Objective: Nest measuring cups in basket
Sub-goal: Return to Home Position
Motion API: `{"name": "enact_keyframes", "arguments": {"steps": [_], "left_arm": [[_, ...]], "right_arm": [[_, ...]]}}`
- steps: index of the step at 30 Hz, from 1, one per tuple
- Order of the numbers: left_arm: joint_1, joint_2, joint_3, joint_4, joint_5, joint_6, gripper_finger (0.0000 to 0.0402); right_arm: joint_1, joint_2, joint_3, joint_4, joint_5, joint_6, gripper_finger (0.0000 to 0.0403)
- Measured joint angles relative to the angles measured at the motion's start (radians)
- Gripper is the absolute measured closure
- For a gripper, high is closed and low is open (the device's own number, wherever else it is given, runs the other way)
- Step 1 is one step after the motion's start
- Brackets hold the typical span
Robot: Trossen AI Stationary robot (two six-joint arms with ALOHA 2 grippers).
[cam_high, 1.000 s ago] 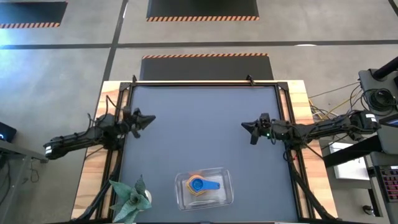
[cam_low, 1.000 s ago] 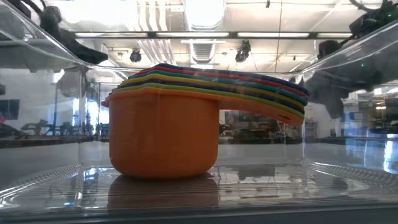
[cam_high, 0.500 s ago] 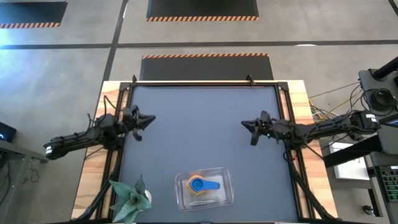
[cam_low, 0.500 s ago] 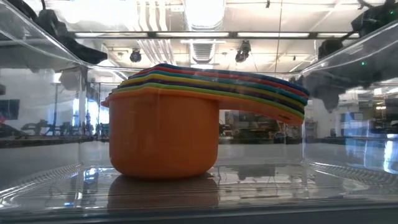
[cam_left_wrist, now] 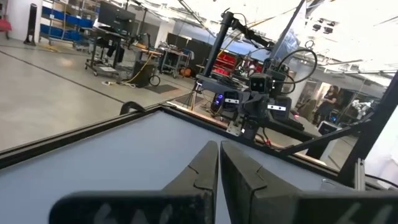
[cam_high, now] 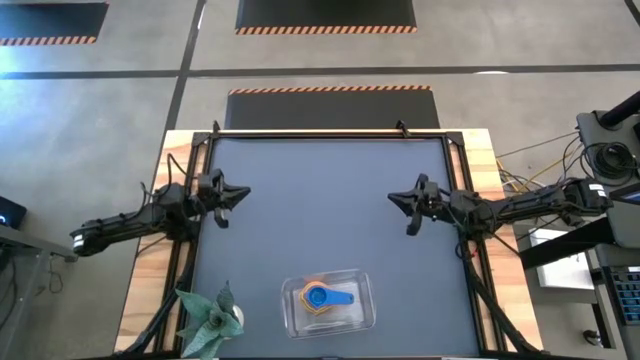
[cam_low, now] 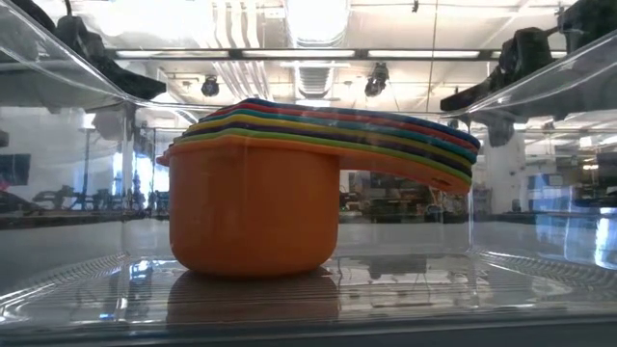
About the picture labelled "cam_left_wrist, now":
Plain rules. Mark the grey equipment cart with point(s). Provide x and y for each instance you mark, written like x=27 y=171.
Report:
x=214 y=83

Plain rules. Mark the black monitor on cart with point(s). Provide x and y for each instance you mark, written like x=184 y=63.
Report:
x=113 y=15

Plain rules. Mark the black floor box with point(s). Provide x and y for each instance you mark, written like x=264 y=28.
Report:
x=143 y=73

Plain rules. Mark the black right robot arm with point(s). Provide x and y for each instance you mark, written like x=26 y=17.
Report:
x=280 y=115

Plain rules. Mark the red tool cabinet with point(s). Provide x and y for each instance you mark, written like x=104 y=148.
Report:
x=225 y=63

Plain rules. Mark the black floor mat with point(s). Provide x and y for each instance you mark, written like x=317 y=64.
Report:
x=161 y=89

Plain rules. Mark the red chair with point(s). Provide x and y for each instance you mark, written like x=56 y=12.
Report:
x=4 y=25

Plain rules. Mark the white power strip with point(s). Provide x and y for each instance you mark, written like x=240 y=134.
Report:
x=109 y=83

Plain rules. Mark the silver corner bracket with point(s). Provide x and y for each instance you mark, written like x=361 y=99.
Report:
x=234 y=129

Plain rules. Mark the person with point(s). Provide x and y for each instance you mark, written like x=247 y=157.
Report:
x=328 y=102

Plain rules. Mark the black rolling cart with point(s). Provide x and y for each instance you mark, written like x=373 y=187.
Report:
x=105 y=34

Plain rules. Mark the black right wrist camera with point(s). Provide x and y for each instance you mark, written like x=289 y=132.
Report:
x=259 y=84

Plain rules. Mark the black frame clamp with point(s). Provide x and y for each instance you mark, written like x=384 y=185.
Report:
x=132 y=103

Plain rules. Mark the black metal table frame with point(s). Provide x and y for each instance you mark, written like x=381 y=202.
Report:
x=77 y=135

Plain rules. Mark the black tower stand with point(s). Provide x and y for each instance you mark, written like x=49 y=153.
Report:
x=32 y=25

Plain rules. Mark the blue bin shelf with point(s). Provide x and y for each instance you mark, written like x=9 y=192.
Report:
x=65 y=20

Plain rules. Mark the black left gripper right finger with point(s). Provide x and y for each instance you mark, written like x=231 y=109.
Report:
x=248 y=193

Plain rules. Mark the grey workbench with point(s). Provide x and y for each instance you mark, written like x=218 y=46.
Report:
x=174 y=59

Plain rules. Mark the black camera pole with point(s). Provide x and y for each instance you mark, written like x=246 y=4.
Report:
x=217 y=43

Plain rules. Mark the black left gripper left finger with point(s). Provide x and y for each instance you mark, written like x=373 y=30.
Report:
x=192 y=199

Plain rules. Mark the white robot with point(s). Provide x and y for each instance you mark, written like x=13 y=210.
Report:
x=360 y=107

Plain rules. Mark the black diagonal beam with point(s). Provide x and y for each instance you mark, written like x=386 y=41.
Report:
x=342 y=133

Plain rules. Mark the grey table mat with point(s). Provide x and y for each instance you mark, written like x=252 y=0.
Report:
x=124 y=155

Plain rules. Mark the white box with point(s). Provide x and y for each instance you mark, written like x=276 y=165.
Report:
x=326 y=129

